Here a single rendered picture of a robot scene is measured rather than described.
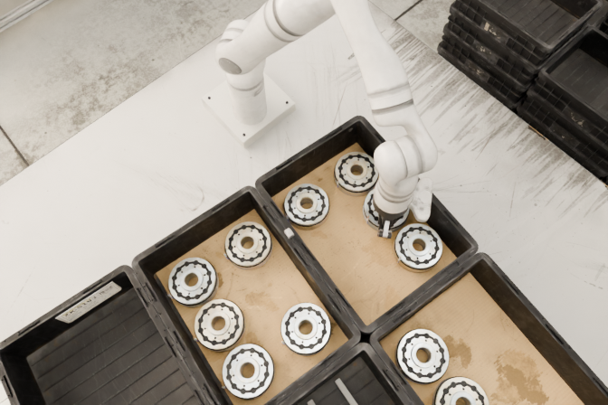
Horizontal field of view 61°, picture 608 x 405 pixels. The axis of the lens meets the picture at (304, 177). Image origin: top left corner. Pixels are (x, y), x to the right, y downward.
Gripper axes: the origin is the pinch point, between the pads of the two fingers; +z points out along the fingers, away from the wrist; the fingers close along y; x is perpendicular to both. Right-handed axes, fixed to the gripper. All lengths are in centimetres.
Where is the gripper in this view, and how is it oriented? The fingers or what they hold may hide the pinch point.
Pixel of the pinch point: (384, 220)
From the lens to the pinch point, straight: 116.5
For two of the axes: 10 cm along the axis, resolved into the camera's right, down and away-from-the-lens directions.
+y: -1.9, 8.9, -4.1
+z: 0.3, 4.2, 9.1
